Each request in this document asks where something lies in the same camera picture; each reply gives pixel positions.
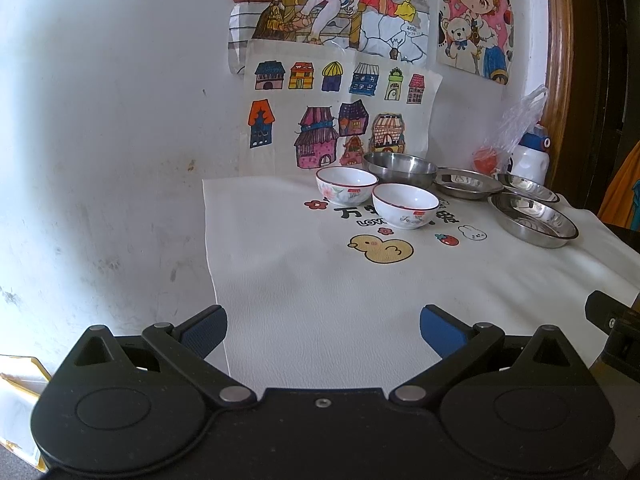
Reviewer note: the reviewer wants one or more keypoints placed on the white ceramic bowl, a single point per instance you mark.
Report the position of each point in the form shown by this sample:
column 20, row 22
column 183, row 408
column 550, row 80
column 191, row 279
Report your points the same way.
column 404, row 206
column 345, row 186

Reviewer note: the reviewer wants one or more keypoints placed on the white blue water bottle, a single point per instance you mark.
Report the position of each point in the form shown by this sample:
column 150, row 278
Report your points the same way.
column 530, row 158

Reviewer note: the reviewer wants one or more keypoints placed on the yellow white box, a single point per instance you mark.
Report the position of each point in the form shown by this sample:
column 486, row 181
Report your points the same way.
column 23, row 379

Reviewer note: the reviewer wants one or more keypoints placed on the girl with bear drawing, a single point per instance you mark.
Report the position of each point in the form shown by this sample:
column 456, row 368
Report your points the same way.
column 476, row 36

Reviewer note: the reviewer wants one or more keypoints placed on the orange dress lady painting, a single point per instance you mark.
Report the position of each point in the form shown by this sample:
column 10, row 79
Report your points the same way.
column 621, row 204

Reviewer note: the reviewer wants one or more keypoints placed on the white ceramic bowl front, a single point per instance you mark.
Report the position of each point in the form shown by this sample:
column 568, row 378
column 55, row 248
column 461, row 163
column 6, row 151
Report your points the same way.
column 404, row 206

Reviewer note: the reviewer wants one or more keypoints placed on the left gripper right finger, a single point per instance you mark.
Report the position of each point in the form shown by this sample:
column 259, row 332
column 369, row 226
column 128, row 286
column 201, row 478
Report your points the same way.
column 464, row 351

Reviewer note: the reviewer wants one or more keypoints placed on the boy on bench drawing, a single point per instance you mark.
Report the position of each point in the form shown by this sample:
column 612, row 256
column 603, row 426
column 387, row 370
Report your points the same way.
column 396, row 29

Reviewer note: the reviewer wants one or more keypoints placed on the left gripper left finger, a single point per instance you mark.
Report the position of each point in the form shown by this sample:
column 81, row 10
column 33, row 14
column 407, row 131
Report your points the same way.
column 186, row 346

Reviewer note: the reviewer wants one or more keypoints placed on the clear plastic bag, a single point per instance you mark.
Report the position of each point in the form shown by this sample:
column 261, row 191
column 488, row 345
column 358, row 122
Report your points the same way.
column 496, row 149

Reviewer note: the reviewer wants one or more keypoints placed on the white printed table mat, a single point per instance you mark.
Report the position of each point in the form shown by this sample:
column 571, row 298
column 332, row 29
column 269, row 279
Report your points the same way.
column 321, row 297

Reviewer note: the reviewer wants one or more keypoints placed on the wooden door frame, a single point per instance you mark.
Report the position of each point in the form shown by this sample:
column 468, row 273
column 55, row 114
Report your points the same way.
column 559, row 77

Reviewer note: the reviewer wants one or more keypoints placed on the colourful houses drawing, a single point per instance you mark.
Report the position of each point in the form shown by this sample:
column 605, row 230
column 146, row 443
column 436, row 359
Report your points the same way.
column 308, row 107

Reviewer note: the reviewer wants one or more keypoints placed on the steel plate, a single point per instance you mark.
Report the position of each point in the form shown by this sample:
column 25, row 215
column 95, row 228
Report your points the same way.
column 531, row 221
column 466, row 184
column 527, row 188

